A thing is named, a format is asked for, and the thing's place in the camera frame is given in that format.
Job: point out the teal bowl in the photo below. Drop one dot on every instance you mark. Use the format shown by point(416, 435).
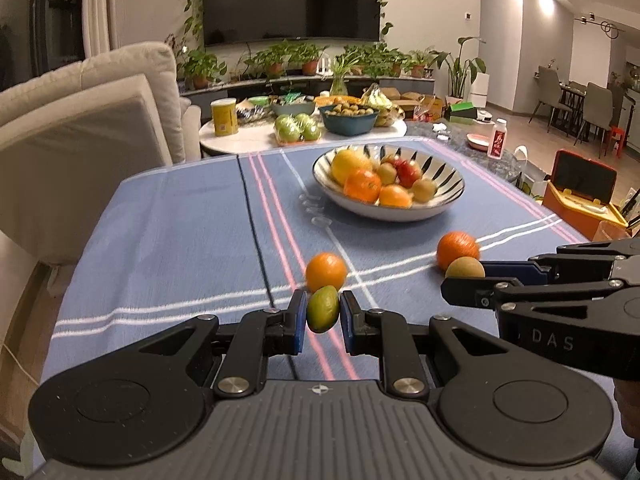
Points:
point(292, 108)

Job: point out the glass vase with green plant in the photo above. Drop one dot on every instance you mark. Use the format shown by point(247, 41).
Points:
point(340, 82)

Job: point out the orange mandarin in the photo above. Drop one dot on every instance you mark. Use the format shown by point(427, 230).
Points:
point(457, 249)
point(362, 186)
point(395, 197)
point(326, 271)

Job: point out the blue striped tablecloth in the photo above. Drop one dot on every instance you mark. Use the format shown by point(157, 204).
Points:
point(175, 250)

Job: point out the dark glass window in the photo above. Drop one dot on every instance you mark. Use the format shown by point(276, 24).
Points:
point(55, 15)

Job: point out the brown-green round fruit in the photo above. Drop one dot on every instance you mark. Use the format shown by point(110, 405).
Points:
point(465, 267)
point(424, 189)

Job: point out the small red apple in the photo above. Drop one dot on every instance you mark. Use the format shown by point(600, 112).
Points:
point(389, 159)

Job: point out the white curtain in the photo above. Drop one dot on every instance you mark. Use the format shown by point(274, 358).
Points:
point(100, 5)

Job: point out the black wall television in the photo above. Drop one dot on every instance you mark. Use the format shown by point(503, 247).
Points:
point(292, 0)

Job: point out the open cardboard box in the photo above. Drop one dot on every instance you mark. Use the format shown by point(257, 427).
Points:
point(412, 97)

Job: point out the white round coffee table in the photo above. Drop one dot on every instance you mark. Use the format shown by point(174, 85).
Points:
point(250, 142)

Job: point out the potted green plant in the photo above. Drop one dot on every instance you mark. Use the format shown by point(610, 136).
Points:
point(309, 57)
point(395, 62)
point(200, 67)
point(272, 57)
point(419, 65)
point(365, 57)

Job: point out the small tan round fruit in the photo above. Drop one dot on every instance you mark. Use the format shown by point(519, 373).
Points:
point(386, 173)

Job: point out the beige armchair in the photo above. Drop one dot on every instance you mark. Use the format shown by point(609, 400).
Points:
point(75, 150)

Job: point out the large yellow citrus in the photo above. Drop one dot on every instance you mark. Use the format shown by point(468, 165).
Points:
point(350, 162)

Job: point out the green box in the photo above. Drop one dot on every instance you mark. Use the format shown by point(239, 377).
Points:
point(462, 111)

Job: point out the white bottle red label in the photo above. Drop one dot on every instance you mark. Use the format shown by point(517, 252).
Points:
point(497, 140)

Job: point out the dark marble round table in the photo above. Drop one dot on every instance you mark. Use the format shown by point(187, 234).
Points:
point(450, 147)

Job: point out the tall leafy floor plant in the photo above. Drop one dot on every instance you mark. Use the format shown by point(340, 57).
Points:
point(460, 67)

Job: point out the blue bowl of longans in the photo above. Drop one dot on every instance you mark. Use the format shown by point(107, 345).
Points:
point(349, 122)

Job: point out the dark dining table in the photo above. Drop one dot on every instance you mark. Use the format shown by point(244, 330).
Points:
point(575, 91)

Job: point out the white air purifier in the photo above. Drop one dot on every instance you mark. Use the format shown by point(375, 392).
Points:
point(478, 90)

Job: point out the yellow can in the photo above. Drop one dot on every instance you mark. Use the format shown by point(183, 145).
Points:
point(224, 119)

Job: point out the white black striped bowl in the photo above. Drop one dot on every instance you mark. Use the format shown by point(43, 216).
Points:
point(450, 195)

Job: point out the grey dining chair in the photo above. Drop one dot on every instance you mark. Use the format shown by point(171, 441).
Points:
point(547, 92)
point(597, 105)

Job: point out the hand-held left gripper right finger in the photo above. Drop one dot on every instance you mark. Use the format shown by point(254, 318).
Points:
point(348, 325)

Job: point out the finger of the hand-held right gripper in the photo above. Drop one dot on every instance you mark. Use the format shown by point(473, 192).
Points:
point(517, 271)
point(465, 292)

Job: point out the red stool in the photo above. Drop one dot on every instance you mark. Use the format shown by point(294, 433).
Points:
point(616, 140)

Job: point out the small green lime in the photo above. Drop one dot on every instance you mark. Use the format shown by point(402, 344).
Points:
point(322, 308)

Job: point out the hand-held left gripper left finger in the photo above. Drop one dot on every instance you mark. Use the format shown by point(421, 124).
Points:
point(298, 322)

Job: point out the orange storage box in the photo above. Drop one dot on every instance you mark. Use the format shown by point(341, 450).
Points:
point(575, 205)

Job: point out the bunch of bananas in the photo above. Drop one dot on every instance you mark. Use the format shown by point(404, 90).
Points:
point(382, 102)

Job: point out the pink plate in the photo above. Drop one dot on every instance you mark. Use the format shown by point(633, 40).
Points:
point(478, 141)

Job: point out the tray of green apples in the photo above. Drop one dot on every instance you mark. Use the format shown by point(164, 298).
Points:
point(297, 129)

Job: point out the orange plate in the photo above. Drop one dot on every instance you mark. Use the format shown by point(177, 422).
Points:
point(335, 100)

